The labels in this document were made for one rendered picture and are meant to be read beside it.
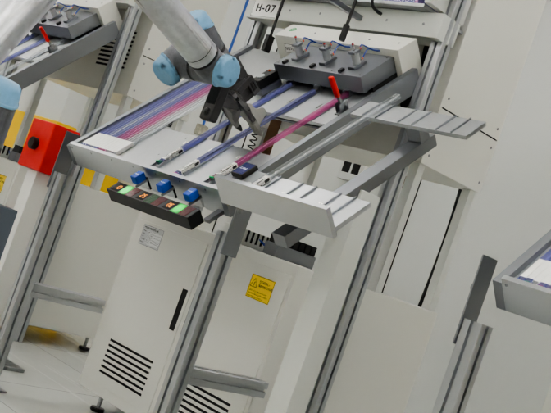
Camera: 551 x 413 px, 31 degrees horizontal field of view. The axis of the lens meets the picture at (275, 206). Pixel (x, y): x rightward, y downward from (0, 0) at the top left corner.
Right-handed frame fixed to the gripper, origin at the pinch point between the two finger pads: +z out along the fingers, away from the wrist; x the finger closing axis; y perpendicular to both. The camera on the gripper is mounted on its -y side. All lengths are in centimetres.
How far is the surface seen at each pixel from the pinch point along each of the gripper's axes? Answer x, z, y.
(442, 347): 42, 174, 54
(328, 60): -0.7, 2.0, 32.7
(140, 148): 25.3, -3.7, -17.2
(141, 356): 25, 45, -52
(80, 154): 43, -5, -26
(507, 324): 16, 166, 69
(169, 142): 19.8, -2.3, -11.5
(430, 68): -24, 11, 45
